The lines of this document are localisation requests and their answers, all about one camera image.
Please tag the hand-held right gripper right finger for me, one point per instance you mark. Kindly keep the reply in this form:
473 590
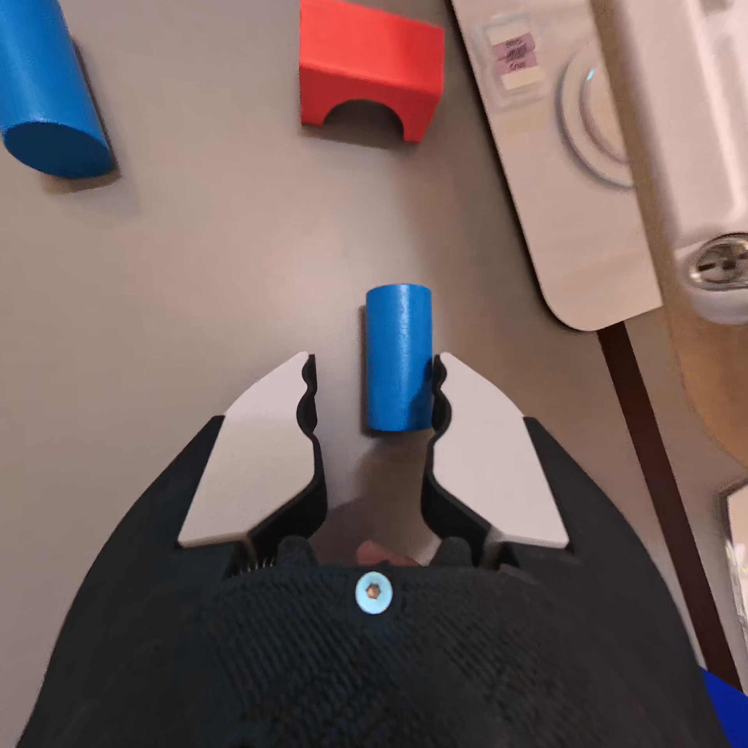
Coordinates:
491 467

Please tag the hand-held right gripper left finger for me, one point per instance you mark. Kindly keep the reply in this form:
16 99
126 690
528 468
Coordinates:
251 467

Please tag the blue cylinder block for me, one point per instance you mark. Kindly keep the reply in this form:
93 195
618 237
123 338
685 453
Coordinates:
397 350
41 87

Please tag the wooden stand board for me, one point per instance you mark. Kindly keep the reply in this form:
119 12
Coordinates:
719 380

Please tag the white stand base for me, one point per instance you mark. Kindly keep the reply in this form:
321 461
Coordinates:
555 204

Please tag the blue plastic bin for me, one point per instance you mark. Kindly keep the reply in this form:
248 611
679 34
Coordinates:
730 713

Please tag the red arch block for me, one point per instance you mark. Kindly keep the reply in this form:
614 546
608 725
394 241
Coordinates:
368 64

